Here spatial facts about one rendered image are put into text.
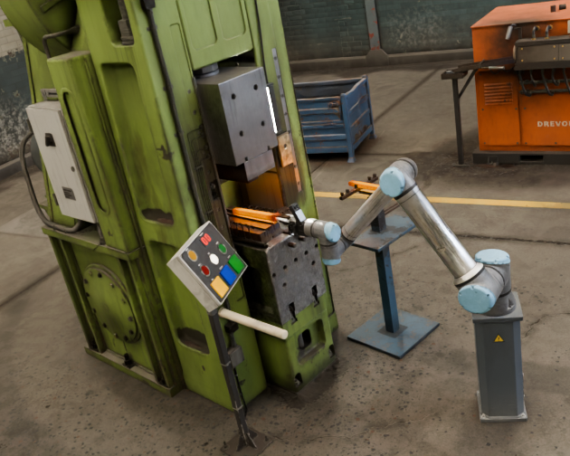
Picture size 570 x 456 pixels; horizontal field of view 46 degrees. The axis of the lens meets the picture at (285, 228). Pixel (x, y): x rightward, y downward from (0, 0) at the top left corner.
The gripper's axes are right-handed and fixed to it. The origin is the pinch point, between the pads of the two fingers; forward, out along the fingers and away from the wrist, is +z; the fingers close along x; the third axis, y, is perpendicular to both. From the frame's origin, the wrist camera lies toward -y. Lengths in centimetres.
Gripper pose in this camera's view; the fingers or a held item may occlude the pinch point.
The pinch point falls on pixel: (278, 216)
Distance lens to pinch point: 342.6
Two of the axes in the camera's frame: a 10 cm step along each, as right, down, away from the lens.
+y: 1.7, 8.9, 4.2
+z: -7.3, -1.7, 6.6
